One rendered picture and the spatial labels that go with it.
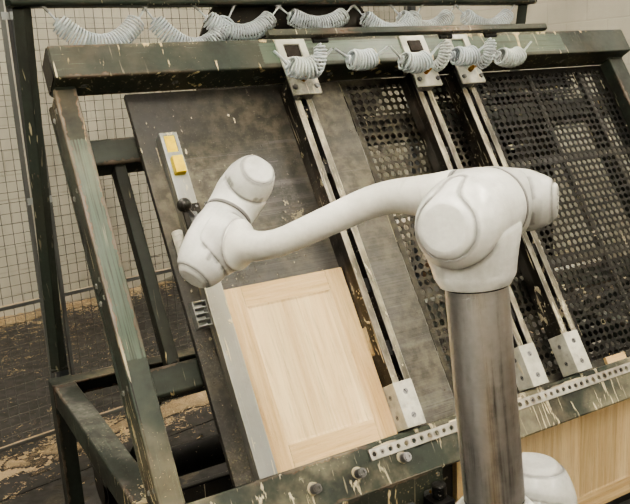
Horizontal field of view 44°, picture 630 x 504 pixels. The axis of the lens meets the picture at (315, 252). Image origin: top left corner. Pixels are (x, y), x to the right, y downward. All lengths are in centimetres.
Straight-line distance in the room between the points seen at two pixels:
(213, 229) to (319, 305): 70
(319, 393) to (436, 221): 102
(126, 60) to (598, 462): 211
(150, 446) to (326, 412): 48
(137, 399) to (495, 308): 96
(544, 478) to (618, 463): 165
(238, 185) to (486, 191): 58
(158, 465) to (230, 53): 116
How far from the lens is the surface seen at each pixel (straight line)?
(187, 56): 225
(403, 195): 141
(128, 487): 223
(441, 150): 250
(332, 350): 211
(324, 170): 225
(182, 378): 200
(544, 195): 131
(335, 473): 201
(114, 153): 219
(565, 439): 288
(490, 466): 130
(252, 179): 154
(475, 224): 112
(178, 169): 210
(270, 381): 202
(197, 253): 149
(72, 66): 215
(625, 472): 320
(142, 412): 188
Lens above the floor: 183
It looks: 13 degrees down
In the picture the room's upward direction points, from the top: 3 degrees counter-clockwise
